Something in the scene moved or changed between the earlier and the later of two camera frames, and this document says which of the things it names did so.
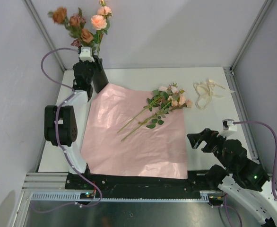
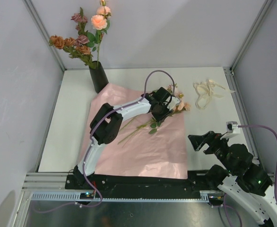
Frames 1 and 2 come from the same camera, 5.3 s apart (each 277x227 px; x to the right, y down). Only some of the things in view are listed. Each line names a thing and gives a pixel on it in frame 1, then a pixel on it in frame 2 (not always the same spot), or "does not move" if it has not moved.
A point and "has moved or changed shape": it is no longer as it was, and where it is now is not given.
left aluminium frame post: x=32 y=10 does not move
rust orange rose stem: x=58 y=14 -> x=82 y=53
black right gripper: x=195 y=139 does not move
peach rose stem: x=100 y=22 does not move
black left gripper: x=87 y=62 -> x=167 y=110
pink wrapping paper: x=139 y=151 does not move
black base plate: x=197 y=181 does not move
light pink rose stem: x=163 y=93 has moved or changed shape
